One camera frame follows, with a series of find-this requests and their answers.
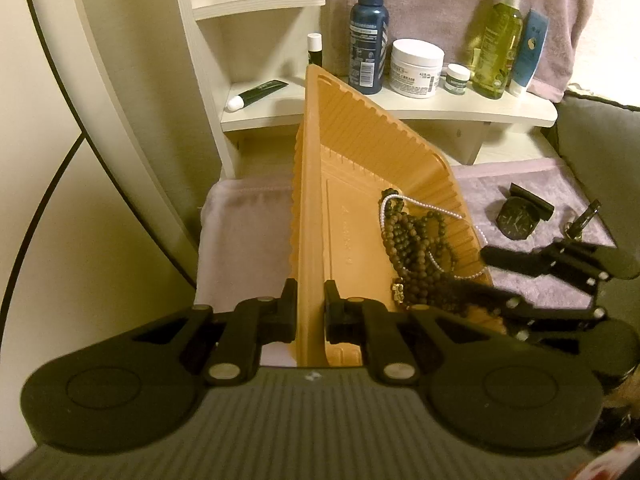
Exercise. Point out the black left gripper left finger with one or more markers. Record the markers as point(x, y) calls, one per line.
point(225, 348)

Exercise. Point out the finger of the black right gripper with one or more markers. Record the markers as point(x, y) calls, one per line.
point(540, 262)
point(520, 316)

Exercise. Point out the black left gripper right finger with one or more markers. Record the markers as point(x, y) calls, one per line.
point(390, 342)

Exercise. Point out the black wrist watch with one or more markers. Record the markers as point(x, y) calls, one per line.
point(521, 212)

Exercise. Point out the orange plastic tray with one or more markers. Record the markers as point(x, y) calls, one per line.
point(348, 151)

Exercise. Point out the mauve velvet table cloth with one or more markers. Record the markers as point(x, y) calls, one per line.
point(246, 224)

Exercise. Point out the grey green cushion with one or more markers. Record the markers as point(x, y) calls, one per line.
point(599, 141)

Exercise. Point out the green oil spray bottle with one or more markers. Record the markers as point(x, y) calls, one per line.
point(498, 47)

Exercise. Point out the black tube white cap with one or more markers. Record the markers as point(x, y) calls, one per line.
point(252, 95)

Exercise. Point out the small green-label jar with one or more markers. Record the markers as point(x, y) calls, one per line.
point(456, 79)

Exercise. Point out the blue white tube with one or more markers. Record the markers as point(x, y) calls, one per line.
point(529, 52)

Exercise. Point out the white cream jar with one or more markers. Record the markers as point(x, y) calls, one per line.
point(415, 68)

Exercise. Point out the small black white-capped bottle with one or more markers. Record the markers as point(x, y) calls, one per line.
point(315, 48)

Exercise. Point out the mauve hanging towel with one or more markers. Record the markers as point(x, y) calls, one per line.
point(457, 25)

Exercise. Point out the dark blue spray bottle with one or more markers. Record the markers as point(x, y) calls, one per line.
point(368, 38)

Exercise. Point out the white corner shelf unit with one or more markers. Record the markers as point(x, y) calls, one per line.
point(235, 45)

